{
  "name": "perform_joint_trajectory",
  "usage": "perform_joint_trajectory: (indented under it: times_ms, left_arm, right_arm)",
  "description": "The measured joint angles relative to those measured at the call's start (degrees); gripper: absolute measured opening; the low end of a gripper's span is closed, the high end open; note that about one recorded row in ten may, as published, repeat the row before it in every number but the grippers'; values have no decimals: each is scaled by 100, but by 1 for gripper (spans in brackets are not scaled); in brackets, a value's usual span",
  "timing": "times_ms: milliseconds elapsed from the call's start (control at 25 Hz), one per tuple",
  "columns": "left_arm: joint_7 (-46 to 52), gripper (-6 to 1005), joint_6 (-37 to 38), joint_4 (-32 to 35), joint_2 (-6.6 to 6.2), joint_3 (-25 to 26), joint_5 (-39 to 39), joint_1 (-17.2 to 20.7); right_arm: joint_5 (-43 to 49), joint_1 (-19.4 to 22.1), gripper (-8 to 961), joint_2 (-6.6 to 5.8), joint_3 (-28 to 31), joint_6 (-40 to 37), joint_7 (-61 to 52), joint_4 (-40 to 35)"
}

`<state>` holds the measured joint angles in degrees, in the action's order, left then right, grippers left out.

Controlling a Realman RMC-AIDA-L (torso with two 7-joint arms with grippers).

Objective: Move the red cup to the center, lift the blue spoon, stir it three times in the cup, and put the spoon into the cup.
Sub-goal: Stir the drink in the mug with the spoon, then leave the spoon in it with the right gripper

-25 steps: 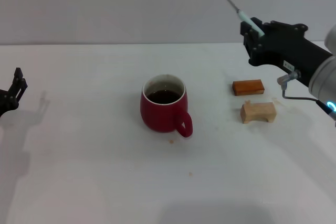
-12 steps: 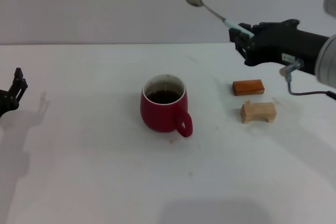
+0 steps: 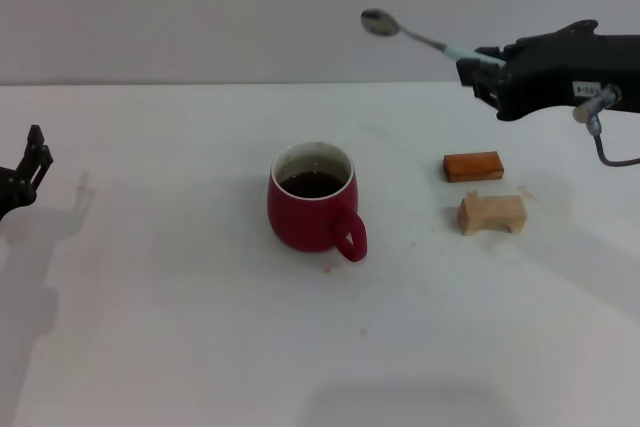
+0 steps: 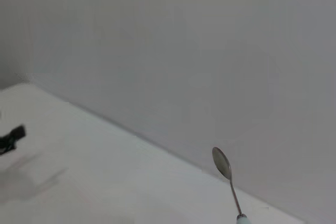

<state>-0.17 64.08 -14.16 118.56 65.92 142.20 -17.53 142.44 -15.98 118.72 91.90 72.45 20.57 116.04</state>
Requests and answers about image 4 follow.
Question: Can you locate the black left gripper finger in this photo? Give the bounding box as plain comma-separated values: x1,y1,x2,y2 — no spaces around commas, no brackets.
0,124,27,156

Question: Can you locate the blue handled metal spoon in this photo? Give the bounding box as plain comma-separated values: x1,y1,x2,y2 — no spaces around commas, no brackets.
212,146,254,224

